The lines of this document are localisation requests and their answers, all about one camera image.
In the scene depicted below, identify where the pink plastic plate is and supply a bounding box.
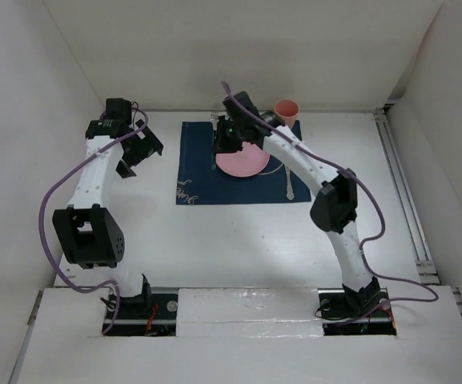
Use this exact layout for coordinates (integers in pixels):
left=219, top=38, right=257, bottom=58
left=215, top=143, right=270, bottom=178

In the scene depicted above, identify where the pink plastic cup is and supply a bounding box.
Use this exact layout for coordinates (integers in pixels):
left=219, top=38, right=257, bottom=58
left=274, top=99, right=299, bottom=129

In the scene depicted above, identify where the dark blue cloth placemat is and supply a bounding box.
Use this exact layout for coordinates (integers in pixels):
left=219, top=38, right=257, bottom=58
left=176, top=122, right=311, bottom=205

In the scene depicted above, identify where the fork with green handle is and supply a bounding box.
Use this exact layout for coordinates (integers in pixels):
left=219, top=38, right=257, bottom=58
left=210, top=107, right=219, bottom=170

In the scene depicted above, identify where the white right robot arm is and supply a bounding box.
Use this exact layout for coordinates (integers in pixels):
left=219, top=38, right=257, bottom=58
left=213, top=91, right=380, bottom=317

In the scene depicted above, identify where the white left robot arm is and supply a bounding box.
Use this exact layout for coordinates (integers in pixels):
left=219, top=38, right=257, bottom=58
left=52, top=98, right=163, bottom=318

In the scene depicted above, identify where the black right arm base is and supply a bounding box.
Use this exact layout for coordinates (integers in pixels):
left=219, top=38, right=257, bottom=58
left=315, top=278, right=397, bottom=337

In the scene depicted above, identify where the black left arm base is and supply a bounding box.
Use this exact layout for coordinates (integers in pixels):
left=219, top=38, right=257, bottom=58
left=100, top=277, right=179, bottom=337

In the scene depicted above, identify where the aluminium rail front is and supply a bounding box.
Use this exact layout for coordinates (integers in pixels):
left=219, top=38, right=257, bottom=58
left=106, top=286, right=396, bottom=321

